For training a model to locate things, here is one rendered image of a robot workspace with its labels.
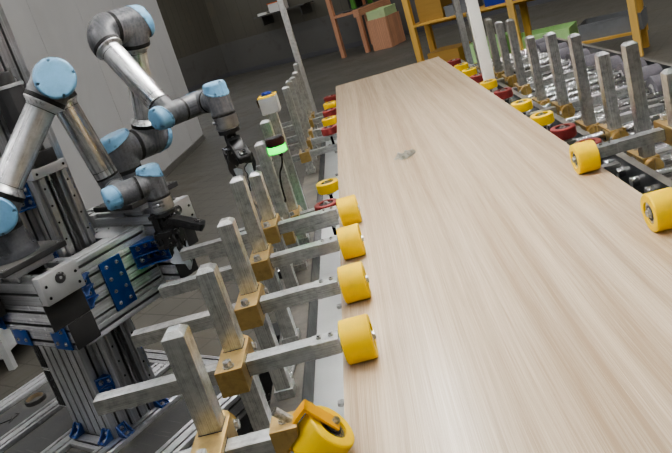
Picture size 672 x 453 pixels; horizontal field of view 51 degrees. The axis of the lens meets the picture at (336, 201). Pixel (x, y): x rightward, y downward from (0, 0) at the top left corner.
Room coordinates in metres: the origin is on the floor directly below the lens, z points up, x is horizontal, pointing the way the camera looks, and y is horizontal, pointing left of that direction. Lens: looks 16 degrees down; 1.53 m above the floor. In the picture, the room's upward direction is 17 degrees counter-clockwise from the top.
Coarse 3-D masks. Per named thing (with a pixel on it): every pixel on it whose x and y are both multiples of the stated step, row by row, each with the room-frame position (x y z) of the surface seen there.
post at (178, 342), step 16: (176, 336) 0.93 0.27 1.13; (192, 336) 0.96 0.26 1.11; (176, 352) 0.93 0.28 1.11; (192, 352) 0.93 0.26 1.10; (176, 368) 0.93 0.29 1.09; (192, 368) 0.92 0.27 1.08; (192, 384) 0.93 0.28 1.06; (208, 384) 0.95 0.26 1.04; (192, 400) 0.93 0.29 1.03; (208, 400) 0.92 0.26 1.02; (192, 416) 0.93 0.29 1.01; (208, 416) 0.93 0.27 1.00; (208, 432) 0.93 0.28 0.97
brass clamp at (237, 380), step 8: (248, 336) 1.23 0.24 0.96; (248, 344) 1.19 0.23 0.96; (256, 344) 1.22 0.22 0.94; (232, 352) 1.17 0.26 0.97; (240, 352) 1.16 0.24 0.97; (248, 352) 1.18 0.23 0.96; (232, 360) 1.14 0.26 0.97; (240, 360) 1.13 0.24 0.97; (216, 368) 1.13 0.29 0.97; (232, 368) 1.11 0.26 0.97; (240, 368) 1.10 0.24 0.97; (216, 376) 1.10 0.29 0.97; (224, 376) 1.10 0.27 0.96; (232, 376) 1.10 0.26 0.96; (240, 376) 1.10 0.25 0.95; (248, 376) 1.12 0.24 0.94; (224, 384) 1.10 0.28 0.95; (232, 384) 1.10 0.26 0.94; (240, 384) 1.10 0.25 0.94; (248, 384) 1.11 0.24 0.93; (224, 392) 1.10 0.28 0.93; (232, 392) 1.10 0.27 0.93; (240, 392) 1.10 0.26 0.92
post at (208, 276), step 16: (208, 272) 1.17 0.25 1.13; (208, 288) 1.18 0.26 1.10; (224, 288) 1.20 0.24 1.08; (208, 304) 1.18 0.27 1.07; (224, 304) 1.17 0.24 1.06; (224, 320) 1.17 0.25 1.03; (224, 336) 1.18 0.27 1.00; (240, 336) 1.19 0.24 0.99; (224, 352) 1.18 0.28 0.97; (256, 384) 1.18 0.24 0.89; (256, 400) 1.17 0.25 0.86; (256, 416) 1.18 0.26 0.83
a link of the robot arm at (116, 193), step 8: (112, 184) 2.15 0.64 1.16; (120, 184) 2.12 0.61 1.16; (128, 184) 2.12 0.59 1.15; (136, 184) 2.13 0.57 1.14; (104, 192) 2.10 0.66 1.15; (112, 192) 2.10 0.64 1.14; (120, 192) 2.10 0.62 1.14; (128, 192) 2.11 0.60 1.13; (136, 192) 2.12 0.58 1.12; (104, 200) 2.12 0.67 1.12; (112, 200) 2.09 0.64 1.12; (120, 200) 2.10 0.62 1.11; (128, 200) 2.11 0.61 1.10; (136, 200) 2.13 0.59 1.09; (112, 208) 2.10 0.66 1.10; (120, 208) 2.12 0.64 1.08
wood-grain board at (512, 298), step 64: (448, 64) 4.24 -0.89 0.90; (384, 128) 3.00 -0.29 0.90; (448, 128) 2.65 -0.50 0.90; (512, 128) 2.37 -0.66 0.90; (384, 192) 2.08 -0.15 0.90; (448, 192) 1.90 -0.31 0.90; (512, 192) 1.74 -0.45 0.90; (576, 192) 1.61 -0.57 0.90; (384, 256) 1.57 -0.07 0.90; (448, 256) 1.46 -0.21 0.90; (512, 256) 1.36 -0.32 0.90; (576, 256) 1.28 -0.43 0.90; (640, 256) 1.20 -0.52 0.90; (384, 320) 1.25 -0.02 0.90; (448, 320) 1.18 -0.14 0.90; (512, 320) 1.11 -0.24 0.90; (576, 320) 1.05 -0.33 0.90; (640, 320) 0.99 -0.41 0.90; (384, 384) 1.03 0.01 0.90; (448, 384) 0.98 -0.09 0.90; (512, 384) 0.93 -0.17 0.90; (576, 384) 0.88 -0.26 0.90; (640, 384) 0.84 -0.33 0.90; (384, 448) 0.87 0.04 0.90; (448, 448) 0.83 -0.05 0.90; (512, 448) 0.79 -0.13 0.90; (576, 448) 0.75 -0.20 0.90; (640, 448) 0.72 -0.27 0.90
